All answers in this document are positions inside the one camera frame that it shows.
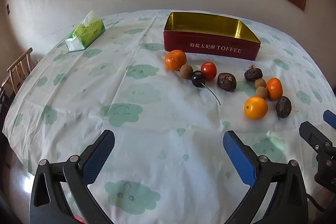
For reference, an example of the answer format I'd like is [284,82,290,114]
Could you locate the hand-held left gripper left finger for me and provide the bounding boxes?
[29,130,116,224]

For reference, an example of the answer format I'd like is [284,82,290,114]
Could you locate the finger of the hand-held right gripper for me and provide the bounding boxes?
[323,110,336,130]
[299,121,333,153]

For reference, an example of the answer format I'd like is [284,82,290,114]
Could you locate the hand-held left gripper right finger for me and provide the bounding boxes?
[223,130,309,224]

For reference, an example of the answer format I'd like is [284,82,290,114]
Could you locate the dark water chestnut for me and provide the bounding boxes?
[275,96,292,118]
[217,72,237,92]
[244,65,263,82]

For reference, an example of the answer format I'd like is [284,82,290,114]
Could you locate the orange mandarin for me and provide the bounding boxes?
[244,96,268,120]
[266,77,284,101]
[165,50,187,71]

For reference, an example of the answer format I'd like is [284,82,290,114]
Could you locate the dark cherry with stem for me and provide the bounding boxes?
[191,70,221,106]

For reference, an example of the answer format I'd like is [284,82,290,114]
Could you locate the red cherry tomato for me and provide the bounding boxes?
[201,62,217,81]

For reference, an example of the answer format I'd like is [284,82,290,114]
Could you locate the red tin box gold inside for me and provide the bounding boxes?
[163,12,261,61]

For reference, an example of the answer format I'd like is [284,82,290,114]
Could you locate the white cloud print tablecloth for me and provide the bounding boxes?
[2,9,336,224]

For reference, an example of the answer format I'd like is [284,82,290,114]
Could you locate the green tissue pack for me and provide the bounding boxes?
[65,10,106,52]

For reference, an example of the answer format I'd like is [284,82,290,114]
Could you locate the wooden chair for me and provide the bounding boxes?
[1,47,34,94]

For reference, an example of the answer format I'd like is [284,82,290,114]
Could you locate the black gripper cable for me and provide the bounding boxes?
[306,194,336,214]

